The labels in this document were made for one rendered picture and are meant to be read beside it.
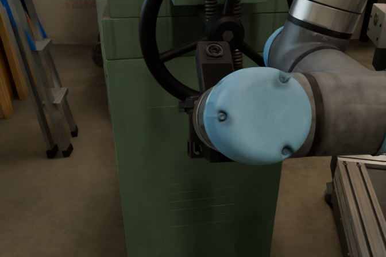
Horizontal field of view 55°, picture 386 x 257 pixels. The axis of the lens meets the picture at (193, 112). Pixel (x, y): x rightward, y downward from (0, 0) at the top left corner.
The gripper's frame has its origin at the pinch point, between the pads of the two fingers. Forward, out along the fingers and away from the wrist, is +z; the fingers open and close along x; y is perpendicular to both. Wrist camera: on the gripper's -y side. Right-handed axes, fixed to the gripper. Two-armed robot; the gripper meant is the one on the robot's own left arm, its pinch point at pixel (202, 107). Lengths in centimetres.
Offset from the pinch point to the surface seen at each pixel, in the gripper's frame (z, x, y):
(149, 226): 43, -10, 31
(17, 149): 125, -75, 13
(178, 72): 22.0, -2.5, -8.8
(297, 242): 62, 39, 45
